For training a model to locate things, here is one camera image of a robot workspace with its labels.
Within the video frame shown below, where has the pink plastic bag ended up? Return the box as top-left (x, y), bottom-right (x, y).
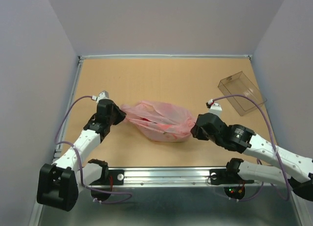
top-left (120, 100), bottom-right (196, 142)

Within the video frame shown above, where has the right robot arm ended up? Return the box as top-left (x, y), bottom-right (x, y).
top-left (191, 113), bottom-right (313, 201)

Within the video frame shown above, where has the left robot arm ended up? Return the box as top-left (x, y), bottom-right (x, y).
top-left (36, 98), bottom-right (126, 211)

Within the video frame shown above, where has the clear plastic container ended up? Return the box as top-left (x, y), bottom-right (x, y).
top-left (218, 71), bottom-right (267, 116)

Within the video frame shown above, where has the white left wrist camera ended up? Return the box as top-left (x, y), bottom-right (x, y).
top-left (91, 90), bottom-right (109, 104)

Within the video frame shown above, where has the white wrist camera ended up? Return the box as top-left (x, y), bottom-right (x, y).
top-left (206, 99), bottom-right (223, 117)
top-left (91, 90), bottom-right (109, 104)

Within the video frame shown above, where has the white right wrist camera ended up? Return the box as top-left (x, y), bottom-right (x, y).
top-left (206, 99), bottom-right (223, 117)

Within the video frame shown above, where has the aluminium front rail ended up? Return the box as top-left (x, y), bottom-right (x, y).
top-left (80, 166), bottom-right (269, 187)

